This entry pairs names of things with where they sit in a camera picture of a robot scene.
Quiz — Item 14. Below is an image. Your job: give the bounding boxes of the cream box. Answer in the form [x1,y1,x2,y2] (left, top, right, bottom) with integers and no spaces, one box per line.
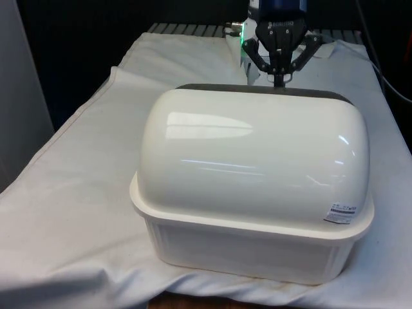
[129,173,376,286]

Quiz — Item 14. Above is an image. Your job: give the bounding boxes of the rounded box lid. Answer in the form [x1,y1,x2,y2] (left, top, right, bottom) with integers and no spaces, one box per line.
[140,82,370,227]

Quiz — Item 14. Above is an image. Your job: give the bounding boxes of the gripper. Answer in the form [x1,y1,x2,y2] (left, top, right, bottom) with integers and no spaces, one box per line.
[242,0,324,88]

